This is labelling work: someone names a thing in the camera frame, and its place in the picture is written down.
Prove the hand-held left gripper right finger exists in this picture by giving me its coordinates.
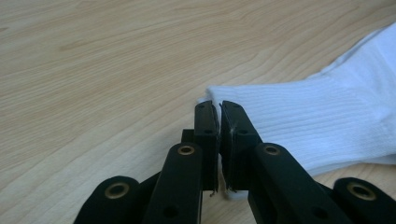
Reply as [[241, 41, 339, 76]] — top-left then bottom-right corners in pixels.
[[219, 100, 263, 191]]

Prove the white sock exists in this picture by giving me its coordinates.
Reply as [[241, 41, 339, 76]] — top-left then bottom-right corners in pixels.
[[197, 21, 396, 201]]

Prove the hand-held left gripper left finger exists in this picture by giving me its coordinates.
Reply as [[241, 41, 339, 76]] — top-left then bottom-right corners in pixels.
[[181, 100, 219, 192]]

